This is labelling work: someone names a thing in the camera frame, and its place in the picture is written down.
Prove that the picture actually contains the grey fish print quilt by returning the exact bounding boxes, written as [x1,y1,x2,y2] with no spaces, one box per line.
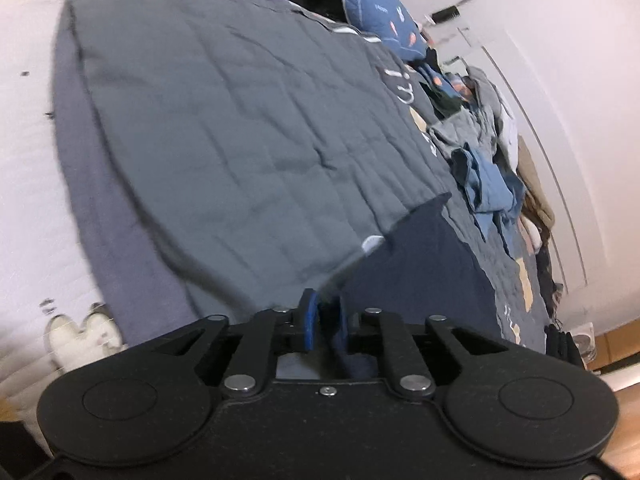
[51,0,549,357]

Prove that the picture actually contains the white pillow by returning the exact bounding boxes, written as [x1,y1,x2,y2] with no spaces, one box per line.
[519,216,544,254]

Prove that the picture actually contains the grey garment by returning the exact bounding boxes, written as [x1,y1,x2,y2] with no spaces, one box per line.
[429,64,504,162]

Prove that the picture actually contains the white headboard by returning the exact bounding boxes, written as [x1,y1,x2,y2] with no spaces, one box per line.
[481,44,589,287]

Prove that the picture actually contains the white garment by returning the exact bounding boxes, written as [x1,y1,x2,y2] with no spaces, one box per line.
[494,86,522,162]

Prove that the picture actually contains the stack of black folded clothes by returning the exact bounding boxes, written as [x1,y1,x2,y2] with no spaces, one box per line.
[541,321,587,369]

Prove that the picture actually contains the blue carrot print blanket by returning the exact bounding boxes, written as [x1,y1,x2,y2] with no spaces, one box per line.
[319,0,432,64]

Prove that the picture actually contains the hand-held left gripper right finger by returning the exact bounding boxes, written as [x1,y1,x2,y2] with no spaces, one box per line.
[331,295,509,401]

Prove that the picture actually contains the white printed bed sheet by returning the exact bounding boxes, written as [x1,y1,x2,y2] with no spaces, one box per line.
[0,0,132,442]

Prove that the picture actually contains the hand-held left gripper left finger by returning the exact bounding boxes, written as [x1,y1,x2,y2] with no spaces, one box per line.
[149,288,322,401]

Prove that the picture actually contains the navy T-shirt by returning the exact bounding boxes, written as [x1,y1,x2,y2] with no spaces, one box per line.
[320,191,502,382]

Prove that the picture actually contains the khaki folded blanket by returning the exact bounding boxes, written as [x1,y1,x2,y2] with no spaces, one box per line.
[514,134,557,242]

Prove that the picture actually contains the black garment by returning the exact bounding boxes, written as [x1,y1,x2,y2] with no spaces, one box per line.
[534,239,564,317]

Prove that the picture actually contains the light blue garment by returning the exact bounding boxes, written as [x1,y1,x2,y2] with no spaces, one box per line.
[451,141,527,257]

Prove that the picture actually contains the white fan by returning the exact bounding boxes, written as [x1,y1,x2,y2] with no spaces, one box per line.
[569,321,599,362]

